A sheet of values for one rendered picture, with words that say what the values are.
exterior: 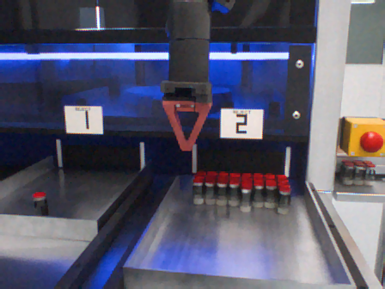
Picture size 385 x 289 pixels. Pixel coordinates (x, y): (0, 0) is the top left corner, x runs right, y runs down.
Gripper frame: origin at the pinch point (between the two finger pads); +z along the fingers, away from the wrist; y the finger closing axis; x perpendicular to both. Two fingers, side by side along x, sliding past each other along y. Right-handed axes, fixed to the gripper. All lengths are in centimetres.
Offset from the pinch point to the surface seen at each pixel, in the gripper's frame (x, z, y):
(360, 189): -35.6, 13.3, 23.3
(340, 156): -33.5, 8.1, 31.6
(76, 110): 26.1, -0.9, 24.6
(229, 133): -7.2, 2.3, 22.3
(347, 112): -194, 47, 472
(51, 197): 27.7, 15.3, 14.3
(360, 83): -206, 5, 470
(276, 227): -14.8, 14.2, 4.3
